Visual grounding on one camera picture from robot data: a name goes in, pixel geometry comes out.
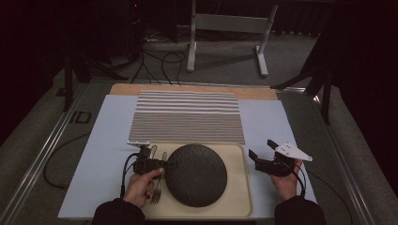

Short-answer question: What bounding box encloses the right hand-held gripper cable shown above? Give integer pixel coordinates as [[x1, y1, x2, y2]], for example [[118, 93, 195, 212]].
[[292, 163, 308, 199]]

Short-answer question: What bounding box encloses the small black floor frame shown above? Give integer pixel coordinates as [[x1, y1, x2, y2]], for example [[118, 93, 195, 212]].
[[69, 111, 93, 125]]

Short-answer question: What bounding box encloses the person's right hand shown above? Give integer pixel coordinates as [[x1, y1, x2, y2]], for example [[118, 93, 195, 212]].
[[269, 158, 304, 203]]

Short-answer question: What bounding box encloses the black floor cable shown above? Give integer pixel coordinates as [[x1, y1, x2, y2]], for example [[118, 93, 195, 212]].
[[42, 132, 92, 190], [161, 51, 188, 86], [130, 50, 162, 85]]

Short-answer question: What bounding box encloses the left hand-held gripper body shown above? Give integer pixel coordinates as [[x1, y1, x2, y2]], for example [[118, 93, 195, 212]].
[[127, 141, 165, 176]]

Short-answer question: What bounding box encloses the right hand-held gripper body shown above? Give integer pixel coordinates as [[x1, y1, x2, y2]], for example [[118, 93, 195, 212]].
[[254, 142, 314, 178]]

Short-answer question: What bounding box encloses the beige plastic tray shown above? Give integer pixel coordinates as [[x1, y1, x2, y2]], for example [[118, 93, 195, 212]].
[[137, 142, 253, 219]]

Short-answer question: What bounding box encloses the person's left hand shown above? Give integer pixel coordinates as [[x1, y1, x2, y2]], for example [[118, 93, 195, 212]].
[[122, 167, 165, 210]]

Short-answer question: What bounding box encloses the striped grey placemat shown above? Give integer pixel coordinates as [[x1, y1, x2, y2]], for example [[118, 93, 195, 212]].
[[129, 90, 246, 145]]

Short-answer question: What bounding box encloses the aluminium floor rail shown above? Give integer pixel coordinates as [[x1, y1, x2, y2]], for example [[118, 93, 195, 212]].
[[0, 83, 89, 225], [313, 93, 378, 225]]

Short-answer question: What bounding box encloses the white metal stand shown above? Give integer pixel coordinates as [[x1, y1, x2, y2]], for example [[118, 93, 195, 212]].
[[186, 0, 279, 78]]

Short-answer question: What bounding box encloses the dark textured round plate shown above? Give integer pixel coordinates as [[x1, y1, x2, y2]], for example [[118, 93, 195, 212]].
[[163, 143, 228, 208]]

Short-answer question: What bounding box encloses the hand-held gripper cable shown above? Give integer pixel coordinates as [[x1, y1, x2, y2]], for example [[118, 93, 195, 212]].
[[292, 163, 308, 199], [119, 152, 141, 200]]

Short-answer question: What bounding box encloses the thin black cable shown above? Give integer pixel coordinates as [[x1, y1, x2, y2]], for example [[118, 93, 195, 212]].
[[307, 170, 355, 225]]

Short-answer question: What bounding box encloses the left hand-held gripper cable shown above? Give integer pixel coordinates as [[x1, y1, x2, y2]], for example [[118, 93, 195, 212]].
[[119, 152, 141, 200]]

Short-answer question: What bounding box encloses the light blue table mat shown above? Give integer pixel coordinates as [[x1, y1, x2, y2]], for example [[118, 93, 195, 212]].
[[57, 94, 317, 219]]

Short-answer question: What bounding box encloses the black metal stand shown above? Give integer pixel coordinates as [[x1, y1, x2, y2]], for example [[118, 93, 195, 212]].
[[63, 51, 130, 113], [270, 31, 333, 125]]

